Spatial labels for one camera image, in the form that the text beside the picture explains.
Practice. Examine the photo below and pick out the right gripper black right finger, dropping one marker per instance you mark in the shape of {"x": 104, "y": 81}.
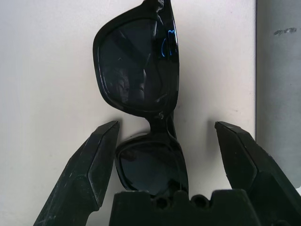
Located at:
{"x": 254, "y": 169}

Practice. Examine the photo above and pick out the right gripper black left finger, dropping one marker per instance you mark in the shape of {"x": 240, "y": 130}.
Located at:
{"x": 89, "y": 169}

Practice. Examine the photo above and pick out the grey glasses case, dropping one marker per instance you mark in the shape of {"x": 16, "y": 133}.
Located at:
{"x": 277, "y": 82}

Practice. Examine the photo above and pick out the black sunglasses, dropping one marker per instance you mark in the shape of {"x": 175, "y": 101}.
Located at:
{"x": 131, "y": 70}

